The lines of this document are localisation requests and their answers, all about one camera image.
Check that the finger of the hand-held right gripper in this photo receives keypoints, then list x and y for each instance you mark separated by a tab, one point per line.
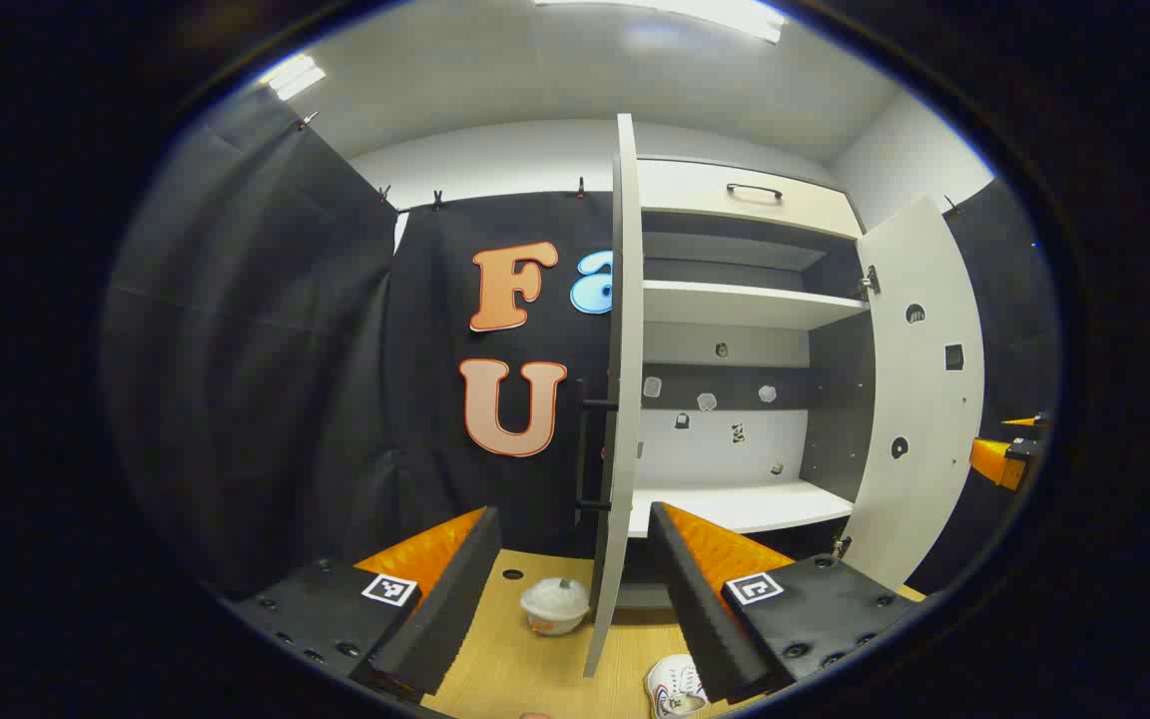
992	461
1026	422

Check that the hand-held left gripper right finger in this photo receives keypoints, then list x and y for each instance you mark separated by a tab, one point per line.
690	599

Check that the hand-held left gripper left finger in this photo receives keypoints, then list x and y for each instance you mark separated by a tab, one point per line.
455	599

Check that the white canvas shoe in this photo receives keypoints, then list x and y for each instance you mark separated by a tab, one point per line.
677	684

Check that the white cabinet door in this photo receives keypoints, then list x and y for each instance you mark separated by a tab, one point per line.
919	399
620	300

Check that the white and grey shoe cabinet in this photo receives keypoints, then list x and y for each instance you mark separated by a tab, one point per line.
735	300

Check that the white cabinet drawer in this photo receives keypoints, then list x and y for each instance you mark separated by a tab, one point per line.
695	190

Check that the white plush toy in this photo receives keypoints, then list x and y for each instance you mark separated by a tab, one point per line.
555	604

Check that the black backdrop cloth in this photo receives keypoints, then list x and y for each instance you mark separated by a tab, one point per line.
286	399

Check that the square ceiling light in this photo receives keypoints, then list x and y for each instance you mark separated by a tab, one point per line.
292	77

